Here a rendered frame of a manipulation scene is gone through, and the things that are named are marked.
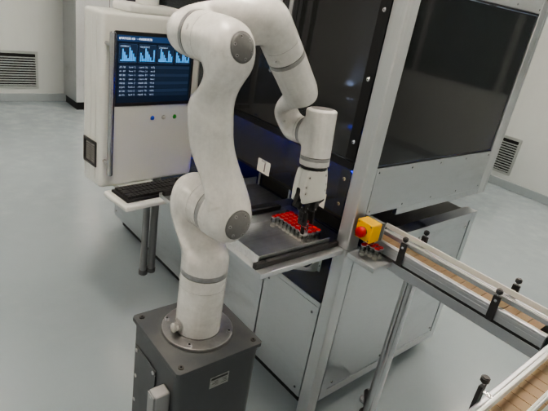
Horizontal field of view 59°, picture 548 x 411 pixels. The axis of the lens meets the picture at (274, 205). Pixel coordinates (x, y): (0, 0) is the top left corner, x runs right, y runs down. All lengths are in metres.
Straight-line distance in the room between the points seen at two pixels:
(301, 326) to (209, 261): 1.03
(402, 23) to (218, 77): 0.82
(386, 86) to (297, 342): 1.16
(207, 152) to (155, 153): 1.33
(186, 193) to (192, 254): 0.15
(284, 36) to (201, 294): 0.64
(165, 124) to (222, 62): 1.44
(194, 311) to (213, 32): 0.67
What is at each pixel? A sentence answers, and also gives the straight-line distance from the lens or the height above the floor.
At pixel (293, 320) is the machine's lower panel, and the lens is 2.17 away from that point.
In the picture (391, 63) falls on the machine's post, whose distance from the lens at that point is 1.65.
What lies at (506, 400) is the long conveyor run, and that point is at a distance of 1.34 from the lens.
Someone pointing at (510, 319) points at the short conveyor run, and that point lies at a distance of 1.68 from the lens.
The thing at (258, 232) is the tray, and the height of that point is 0.88.
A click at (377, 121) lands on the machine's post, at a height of 1.38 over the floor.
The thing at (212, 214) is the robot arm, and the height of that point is 1.25.
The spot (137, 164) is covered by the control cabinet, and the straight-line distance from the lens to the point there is 2.34.
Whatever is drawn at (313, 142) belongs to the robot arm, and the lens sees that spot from 1.30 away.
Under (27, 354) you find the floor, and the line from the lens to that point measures 2.64.
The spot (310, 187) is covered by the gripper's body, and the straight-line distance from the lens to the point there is 1.34.
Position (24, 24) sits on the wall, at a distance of 6.79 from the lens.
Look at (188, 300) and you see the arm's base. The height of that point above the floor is 0.99.
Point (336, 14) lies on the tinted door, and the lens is 1.83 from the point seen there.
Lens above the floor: 1.71
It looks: 23 degrees down
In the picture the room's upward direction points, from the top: 10 degrees clockwise
